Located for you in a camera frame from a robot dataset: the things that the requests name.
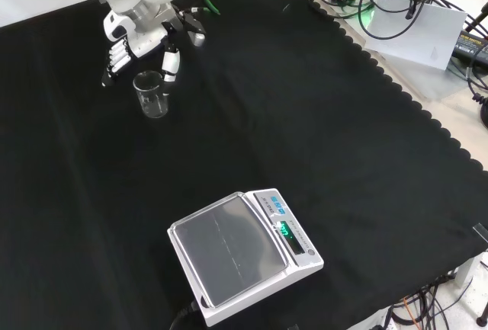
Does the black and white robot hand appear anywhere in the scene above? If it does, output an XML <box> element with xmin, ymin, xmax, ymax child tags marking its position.
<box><xmin>101</xmin><ymin>10</ymin><xmax>185</xmax><ymax>97</ymax></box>

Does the clear glass beaker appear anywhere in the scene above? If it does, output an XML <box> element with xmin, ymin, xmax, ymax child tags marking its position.
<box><xmin>132</xmin><ymin>70</ymin><xmax>171</xmax><ymax>120</ymax></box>

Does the black bench cloth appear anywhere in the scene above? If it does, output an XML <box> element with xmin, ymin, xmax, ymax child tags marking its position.
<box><xmin>0</xmin><ymin>0</ymin><xmax>488</xmax><ymax>330</ymax></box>

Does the white electronic balance steel pan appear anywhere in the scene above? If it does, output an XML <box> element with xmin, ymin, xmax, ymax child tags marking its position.
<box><xmin>166</xmin><ymin>187</ymin><xmax>326</xmax><ymax>328</ymax></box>

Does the pale board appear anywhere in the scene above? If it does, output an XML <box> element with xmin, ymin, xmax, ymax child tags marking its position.
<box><xmin>364</xmin><ymin>0</ymin><xmax>469</xmax><ymax>72</ymax></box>

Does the black power adapter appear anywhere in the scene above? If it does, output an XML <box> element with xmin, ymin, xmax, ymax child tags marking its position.
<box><xmin>451</xmin><ymin>30</ymin><xmax>488</xmax><ymax>72</ymax></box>

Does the black base cable bundle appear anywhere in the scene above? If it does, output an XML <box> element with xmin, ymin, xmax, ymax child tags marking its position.
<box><xmin>309</xmin><ymin>0</ymin><xmax>443</xmax><ymax>41</ymax></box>

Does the black balance power cable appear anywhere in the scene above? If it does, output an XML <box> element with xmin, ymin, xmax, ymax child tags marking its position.
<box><xmin>169</xmin><ymin>298</ymin><xmax>200</xmax><ymax>330</ymax></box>

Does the orange cable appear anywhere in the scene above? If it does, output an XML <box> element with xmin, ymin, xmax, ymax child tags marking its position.
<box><xmin>402</xmin><ymin>294</ymin><xmax>419</xmax><ymax>325</ymax></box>

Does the black floor cable bundle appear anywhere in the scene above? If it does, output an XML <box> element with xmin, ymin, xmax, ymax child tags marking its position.
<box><xmin>388</xmin><ymin>274</ymin><xmax>476</xmax><ymax>330</ymax></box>

